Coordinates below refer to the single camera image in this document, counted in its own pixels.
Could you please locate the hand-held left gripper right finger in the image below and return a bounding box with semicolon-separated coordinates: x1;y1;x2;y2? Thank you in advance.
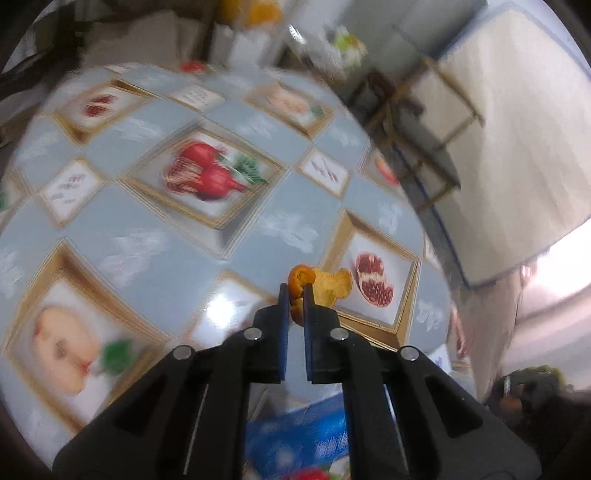
302;285;542;480

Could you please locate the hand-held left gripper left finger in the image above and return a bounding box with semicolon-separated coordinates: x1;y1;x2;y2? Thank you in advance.
53;284;291;480

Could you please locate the orange peel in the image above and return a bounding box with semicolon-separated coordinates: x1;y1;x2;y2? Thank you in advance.
287;264;354;324

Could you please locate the blue plastic basket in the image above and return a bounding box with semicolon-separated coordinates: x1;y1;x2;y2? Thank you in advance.
245;405;349;478

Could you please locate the person's right forearm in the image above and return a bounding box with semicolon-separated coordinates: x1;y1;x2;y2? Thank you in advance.
501;364;568;393

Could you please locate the fruit print tablecloth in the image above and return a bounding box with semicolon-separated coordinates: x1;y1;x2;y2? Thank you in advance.
0;65;465;472

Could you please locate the wooden chair black seat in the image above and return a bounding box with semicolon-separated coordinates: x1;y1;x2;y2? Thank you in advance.
351;58;485;213

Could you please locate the white quilted mattress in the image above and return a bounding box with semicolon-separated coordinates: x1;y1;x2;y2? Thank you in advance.
402;4;591;289

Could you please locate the grey refrigerator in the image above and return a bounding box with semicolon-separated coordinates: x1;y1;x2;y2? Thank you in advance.
337;0;490;65

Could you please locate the yellow plastic bag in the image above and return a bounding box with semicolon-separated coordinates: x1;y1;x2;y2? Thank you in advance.
217;0;282;26

